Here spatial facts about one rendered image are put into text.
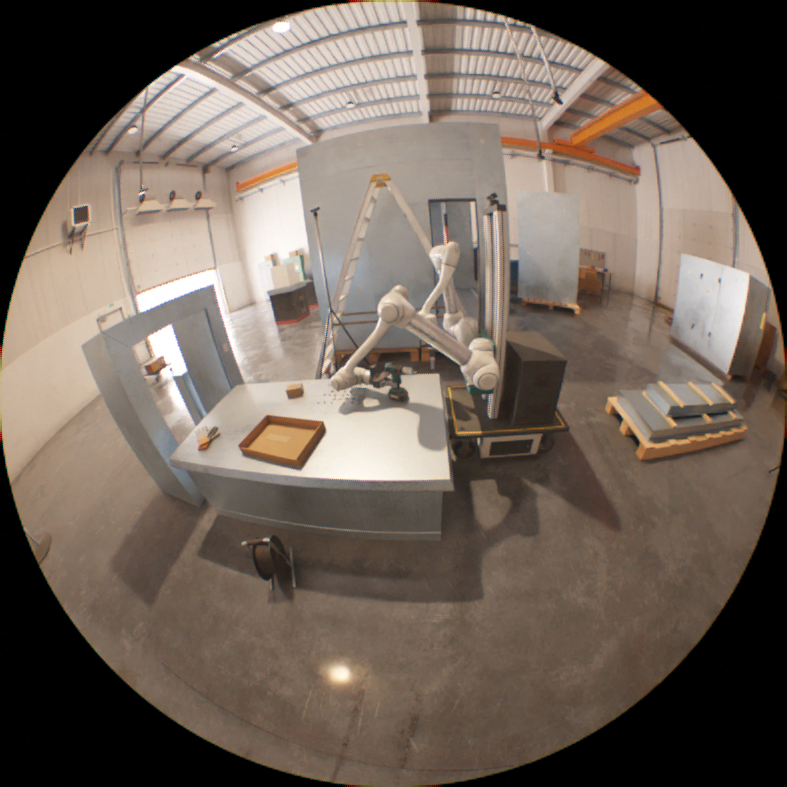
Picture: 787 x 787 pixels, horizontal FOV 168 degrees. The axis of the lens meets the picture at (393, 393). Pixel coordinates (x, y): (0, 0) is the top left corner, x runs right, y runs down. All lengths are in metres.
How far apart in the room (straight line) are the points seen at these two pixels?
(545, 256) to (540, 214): 1.09
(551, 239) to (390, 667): 7.67
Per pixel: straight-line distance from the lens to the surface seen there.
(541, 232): 7.38
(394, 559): 1.68
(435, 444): 1.31
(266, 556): 1.61
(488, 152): 3.73
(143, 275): 11.35
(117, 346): 2.07
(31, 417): 9.73
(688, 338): 7.41
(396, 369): 1.54
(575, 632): 1.73
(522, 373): 1.79
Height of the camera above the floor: 1.54
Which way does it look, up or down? 31 degrees down
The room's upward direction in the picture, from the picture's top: 7 degrees counter-clockwise
